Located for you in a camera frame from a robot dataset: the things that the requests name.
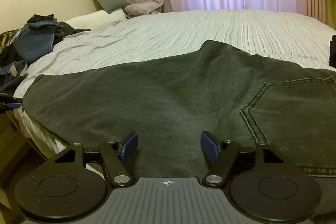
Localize white pillow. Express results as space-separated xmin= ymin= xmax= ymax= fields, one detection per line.
xmin=66 ymin=9 xmax=127 ymax=31

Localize pile of dark clothes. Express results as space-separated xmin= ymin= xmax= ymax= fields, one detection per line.
xmin=1 ymin=14 xmax=90 ymax=93

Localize dark grey jeans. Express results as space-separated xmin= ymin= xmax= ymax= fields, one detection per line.
xmin=23 ymin=41 xmax=335 ymax=215

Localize striped white bedspread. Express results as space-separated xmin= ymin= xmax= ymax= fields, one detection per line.
xmin=15 ymin=10 xmax=335 ymax=157

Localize crumpled pink cloth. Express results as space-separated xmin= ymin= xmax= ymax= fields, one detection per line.
xmin=123 ymin=0 xmax=165 ymax=18

